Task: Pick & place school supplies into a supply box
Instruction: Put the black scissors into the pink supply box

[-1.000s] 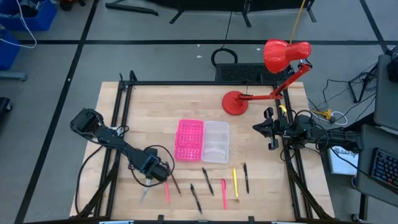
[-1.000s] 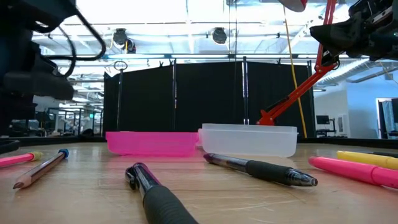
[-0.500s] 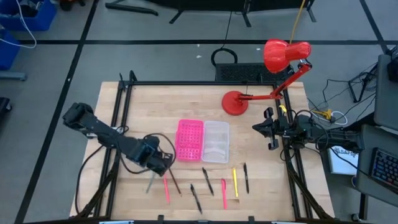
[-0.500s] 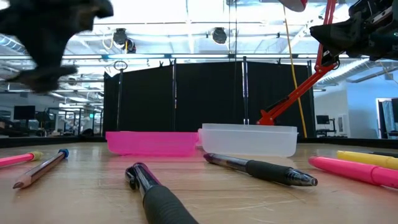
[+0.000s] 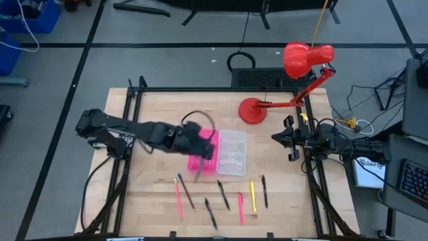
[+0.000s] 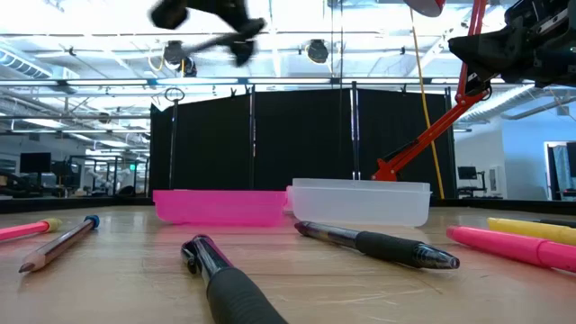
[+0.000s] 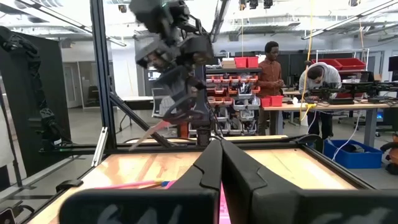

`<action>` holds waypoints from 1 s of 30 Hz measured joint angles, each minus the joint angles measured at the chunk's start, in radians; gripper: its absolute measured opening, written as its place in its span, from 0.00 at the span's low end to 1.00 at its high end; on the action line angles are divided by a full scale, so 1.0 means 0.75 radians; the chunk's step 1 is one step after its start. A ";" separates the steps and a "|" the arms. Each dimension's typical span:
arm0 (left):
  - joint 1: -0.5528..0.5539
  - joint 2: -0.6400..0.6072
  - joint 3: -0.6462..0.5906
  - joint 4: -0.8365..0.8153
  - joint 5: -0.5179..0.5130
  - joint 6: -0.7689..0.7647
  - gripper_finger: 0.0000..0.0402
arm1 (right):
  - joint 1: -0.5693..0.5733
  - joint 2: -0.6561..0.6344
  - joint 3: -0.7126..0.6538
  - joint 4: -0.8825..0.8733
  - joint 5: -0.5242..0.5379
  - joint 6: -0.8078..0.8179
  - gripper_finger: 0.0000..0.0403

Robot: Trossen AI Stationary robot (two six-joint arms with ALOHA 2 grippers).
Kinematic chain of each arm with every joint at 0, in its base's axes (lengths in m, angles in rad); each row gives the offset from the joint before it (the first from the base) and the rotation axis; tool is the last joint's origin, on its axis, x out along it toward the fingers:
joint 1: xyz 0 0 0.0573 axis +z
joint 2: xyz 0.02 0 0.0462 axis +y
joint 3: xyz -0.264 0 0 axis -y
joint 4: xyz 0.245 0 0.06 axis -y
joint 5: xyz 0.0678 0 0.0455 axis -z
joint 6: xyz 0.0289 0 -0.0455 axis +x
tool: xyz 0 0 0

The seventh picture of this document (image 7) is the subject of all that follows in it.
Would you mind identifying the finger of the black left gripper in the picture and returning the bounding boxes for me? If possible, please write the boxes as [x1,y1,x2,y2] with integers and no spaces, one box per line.
[183,79,206,108]
[154,66,191,102]

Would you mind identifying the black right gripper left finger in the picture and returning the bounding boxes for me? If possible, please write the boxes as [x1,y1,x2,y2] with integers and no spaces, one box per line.
[58,139,223,224]

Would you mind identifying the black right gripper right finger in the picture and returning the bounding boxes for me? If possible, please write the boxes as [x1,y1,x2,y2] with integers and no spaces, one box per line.
[221,138,398,224]

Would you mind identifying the red-handled scissors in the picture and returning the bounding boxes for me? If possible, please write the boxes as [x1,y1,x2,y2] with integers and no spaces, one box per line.
[129,95,206,152]

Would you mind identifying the pink highlighter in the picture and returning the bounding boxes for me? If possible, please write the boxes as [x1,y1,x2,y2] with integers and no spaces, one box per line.
[95,179,162,190]

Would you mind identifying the clear supply box pink lid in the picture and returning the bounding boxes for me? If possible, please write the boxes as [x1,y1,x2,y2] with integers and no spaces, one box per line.
[164,179,233,224]

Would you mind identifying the cardboard box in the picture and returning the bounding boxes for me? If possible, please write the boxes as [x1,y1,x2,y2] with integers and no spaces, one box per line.
[221,58,236,70]

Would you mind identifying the grey office chair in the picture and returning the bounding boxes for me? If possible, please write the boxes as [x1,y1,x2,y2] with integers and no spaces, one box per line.
[151,87,175,119]

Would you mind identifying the white table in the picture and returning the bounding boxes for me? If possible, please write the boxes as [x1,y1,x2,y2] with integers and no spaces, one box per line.
[118,95,155,111]

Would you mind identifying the parts bin rack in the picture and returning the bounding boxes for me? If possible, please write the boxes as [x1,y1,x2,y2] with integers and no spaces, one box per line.
[205,67,262,137]

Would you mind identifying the black table clamp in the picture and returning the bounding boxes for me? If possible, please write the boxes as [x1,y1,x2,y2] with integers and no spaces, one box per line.
[55,179,84,194]
[294,134,323,147]

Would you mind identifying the person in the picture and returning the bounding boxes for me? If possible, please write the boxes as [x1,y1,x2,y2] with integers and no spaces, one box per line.
[256,40,285,136]
[297,62,343,140]

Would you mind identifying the blue plastic bin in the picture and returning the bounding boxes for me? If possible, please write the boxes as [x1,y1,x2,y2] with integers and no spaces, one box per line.
[323,139,384,170]

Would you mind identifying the wooden worktable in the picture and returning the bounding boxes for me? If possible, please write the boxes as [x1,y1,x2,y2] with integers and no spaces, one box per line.
[260,101,398,147]

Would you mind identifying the orange shop vacuum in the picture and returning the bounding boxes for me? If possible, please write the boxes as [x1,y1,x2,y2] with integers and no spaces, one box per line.
[379,133,398,175]

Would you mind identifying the large red bin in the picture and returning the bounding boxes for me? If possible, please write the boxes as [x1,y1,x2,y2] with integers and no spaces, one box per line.
[335,57,367,71]
[310,58,343,70]

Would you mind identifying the black partition panel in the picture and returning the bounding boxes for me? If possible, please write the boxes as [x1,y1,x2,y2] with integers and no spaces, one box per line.
[0,30,72,178]

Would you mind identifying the ceiling light strip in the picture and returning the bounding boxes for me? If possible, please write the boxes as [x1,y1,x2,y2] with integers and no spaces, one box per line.
[300,0,398,40]

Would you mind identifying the black computer monitor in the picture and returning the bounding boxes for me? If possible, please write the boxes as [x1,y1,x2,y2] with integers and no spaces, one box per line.
[387,55,398,73]

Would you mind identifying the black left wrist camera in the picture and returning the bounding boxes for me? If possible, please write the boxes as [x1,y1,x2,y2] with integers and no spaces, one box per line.
[179,34,215,68]

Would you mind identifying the black aluminium rig frame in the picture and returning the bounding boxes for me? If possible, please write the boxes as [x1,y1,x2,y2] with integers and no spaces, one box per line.
[39,0,376,190]

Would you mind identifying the white cable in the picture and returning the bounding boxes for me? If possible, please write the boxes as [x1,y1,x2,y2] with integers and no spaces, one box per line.
[331,111,363,162]

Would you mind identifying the silver aluminium bracket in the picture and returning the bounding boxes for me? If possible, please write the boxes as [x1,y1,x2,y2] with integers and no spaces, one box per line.
[91,126,109,167]

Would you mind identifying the yellow hanging cable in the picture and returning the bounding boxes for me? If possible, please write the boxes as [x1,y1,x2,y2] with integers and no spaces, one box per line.
[298,0,315,122]

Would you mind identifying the black braided cable bundle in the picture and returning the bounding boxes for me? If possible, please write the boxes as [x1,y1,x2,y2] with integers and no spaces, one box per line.
[0,26,65,147]

